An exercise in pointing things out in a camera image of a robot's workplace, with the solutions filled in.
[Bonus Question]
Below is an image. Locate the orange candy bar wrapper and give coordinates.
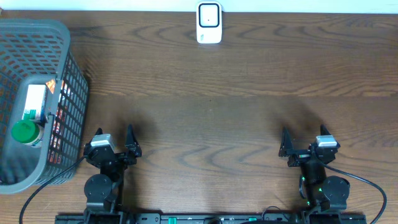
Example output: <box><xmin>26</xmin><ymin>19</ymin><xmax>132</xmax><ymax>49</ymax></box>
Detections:
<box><xmin>47</xmin><ymin>82</ymin><xmax>68</xmax><ymax>164</ymax></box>

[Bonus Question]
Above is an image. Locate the white green medicine box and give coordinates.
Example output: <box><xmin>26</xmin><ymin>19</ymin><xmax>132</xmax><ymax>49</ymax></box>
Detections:
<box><xmin>22</xmin><ymin>85</ymin><xmax>47</xmax><ymax>122</ymax></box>

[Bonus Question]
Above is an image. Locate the green lid white jar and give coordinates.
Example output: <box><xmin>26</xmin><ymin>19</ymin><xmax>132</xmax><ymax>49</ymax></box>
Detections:
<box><xmin>11</xmin><ymin>119</ymin><xmax>44</xmax><ymax>147</ymax></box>

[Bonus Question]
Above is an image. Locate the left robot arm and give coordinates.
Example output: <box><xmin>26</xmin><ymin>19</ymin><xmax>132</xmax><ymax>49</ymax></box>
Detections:
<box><xmin>83</xmin><ymin>125</ymin><xmax>142</xmax><ymax>213</ymax></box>

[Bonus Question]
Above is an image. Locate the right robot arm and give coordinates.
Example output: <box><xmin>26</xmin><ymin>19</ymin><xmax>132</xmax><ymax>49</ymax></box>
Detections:
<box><xmin>279</xmin><ymin>125</ymin><xmax>350</xmax><ymax>212</ymax></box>

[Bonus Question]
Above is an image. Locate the white barcode scanner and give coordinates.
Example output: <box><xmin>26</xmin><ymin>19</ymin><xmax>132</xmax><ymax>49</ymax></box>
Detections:
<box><xmin>196</xmin><ymin>1</ymin><xmax>223</xmax><ymax>44</ymax></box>

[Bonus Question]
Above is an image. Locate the grey plastic mesh basket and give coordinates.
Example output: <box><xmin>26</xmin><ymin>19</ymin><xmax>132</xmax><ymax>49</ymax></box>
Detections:
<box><xmin>1</xmin><ymin>19</ymin><xmax>89</xmax><ymax>194</ymax></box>

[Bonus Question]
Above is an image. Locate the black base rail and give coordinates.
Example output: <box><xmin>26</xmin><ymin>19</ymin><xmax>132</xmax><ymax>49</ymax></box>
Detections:
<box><xmin>54</xmin><ymin>213</ymin><xmax>366</xmax><ymax>224</ymax></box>

